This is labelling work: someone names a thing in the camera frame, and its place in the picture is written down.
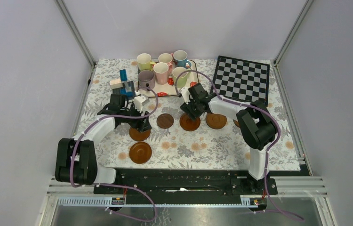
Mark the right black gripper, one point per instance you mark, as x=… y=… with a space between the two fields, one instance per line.
x=187 y=108

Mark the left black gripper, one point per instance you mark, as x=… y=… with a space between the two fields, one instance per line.
x=141 y=124

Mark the green mug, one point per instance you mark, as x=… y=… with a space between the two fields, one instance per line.
x=180 y=76

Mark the brown coaster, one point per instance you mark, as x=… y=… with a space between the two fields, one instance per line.
x=139 y=136
x=236 y=123
x=140 y=152
x=189 y=124
x=216 y=121

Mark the dark walnut coaster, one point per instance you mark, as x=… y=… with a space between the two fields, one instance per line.
x=165 y=121

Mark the black white chessboard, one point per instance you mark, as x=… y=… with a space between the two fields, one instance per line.
x=242 y=80

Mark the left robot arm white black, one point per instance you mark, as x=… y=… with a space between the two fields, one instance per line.
x=76 y=161

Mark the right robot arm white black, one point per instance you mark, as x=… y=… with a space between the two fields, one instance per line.
x=259 y=130

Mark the toy block stack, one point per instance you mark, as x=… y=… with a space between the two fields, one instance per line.
x=123 y=85

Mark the strawberry print serving tray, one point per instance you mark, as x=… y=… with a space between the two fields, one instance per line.
x=169 y=89

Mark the floral tablecloth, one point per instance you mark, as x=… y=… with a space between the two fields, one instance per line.
x=204 y=148

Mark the grey purple mug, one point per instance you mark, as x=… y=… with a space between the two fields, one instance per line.
x=146 y=79

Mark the blue mug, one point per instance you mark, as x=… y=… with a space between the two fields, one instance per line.
x=180 y=59

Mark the pink mug front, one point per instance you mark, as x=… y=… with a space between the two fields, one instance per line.
x=162 y=71

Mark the pink mug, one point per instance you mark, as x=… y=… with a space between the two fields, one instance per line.
x=162 y=71
x=166 y=58

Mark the pink mug back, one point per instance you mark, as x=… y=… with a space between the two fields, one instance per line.
x=166 y=58

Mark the yellow mug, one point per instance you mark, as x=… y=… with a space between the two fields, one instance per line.
x=145 y=62

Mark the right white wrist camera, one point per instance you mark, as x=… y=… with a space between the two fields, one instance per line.
x=184 y=91

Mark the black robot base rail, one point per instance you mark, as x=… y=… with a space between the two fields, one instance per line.
x=173 y=186

